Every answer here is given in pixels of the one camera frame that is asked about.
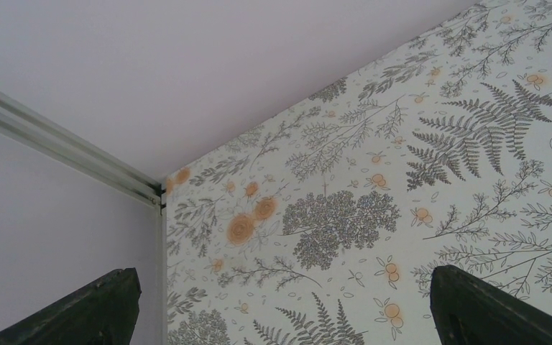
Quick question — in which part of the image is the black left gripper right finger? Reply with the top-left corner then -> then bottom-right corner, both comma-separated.
429,265 -> 552,345

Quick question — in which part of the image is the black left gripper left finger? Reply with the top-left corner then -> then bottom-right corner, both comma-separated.
0,267 -> 142,344

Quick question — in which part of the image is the floral patterned table mat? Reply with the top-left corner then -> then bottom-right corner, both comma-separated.
165,1 -> 552,344

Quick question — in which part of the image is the aluminium corner frame post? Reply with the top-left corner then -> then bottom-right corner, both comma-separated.
0,91 -> 167,344

